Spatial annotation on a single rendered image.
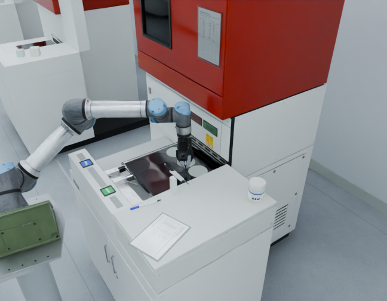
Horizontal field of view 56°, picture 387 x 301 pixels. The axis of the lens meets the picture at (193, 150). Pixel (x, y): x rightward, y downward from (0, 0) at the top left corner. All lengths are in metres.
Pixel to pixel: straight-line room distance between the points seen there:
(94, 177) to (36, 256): 0.42
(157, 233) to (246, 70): 0.79
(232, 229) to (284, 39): 0.88
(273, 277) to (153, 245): 1.32
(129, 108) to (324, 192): 2.14
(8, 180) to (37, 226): 0.24
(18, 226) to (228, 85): 1.05
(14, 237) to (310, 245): 1.97
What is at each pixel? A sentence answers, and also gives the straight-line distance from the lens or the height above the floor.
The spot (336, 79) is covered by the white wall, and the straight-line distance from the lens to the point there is 3.12.
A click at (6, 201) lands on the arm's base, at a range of 1.71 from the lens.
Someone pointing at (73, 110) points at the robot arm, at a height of 1.30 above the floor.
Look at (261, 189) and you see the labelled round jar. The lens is 1.56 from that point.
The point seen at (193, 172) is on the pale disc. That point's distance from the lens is 1.86.
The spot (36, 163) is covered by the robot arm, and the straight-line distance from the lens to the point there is 1.84.
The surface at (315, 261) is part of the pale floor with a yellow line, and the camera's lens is 2.74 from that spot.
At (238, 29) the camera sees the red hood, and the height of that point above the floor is 1.62.
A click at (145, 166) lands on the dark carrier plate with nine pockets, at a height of 0.90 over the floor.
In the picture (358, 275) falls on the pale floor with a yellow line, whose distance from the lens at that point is 2.77.
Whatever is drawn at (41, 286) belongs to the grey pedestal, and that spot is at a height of 0.51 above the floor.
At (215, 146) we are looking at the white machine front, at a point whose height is 1.02.
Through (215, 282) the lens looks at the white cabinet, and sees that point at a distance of 1.69.
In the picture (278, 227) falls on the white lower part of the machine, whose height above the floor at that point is 0.22.
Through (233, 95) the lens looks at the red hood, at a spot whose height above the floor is 1.33.
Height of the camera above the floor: 2.03
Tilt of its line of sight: 34 degrees down
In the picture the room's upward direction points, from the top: straight up
